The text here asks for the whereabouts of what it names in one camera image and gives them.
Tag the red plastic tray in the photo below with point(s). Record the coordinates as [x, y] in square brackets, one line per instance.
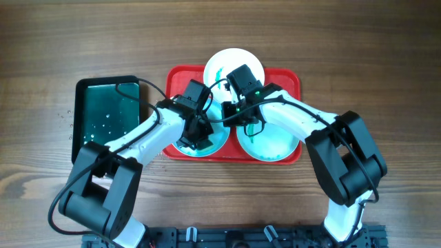
[177, 81]

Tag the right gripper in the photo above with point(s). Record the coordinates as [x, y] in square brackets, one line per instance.
[230, 122]

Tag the light blue plate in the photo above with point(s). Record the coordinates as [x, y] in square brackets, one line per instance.
[219, 137]
[266, 142]

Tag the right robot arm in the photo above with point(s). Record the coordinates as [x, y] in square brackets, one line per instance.
[345, 158]

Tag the black water tray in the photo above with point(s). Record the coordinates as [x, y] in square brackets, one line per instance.
[102, 112]

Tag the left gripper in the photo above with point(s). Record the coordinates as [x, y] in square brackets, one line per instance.
[207, 127]

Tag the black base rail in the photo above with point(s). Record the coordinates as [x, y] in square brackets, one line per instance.
[374, 236]

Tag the green yellow sponge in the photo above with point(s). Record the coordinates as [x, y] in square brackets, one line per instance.
[204, 144]

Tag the white plate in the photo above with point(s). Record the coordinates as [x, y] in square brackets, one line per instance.
[224, 62]

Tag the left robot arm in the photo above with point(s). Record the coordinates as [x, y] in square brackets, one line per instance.
[101, 189]

